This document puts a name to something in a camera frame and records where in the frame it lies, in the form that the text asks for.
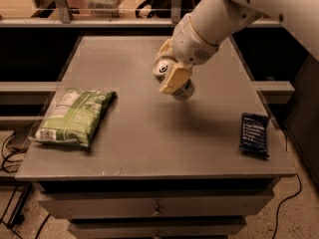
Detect black cable on right floor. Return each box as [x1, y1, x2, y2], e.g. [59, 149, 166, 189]
[271, 126, 303, 239]

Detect black backpack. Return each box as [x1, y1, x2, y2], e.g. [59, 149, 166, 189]
[135, 0, 201, 18]

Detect lower drawer knob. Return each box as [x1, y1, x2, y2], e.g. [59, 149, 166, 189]
[153, 233, 161, 239]

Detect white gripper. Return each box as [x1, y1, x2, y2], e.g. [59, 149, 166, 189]
[155, 14, 219, 95]

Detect grey metal railing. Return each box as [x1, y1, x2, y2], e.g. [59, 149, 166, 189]
[0, 0, 182, 29]

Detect black cables on left floor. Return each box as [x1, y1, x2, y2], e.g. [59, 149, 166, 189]
[0, 122, 51, 239]

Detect silver 7up soda can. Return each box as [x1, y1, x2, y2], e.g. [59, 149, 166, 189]
[154, 57, 194, 101]

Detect upper drawer knob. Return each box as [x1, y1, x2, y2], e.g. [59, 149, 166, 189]
[153, 209, 162, 217]

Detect grey drawer cabinet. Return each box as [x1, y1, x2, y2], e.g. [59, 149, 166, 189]
[17, 36, 295, 239]

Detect green snack bag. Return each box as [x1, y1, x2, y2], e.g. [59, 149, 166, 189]
[29, 88, 117, 147]

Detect dark blue snack bar wrapper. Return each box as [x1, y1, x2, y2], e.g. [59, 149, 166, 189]
[239, 113, 269, 158]

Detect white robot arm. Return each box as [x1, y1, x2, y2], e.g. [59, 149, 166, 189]
[154, 0, 319, 95]

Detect drawer knob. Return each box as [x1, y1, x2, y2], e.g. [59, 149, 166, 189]
[153, 209, 162, 217]
[153, 233, 161, 239]

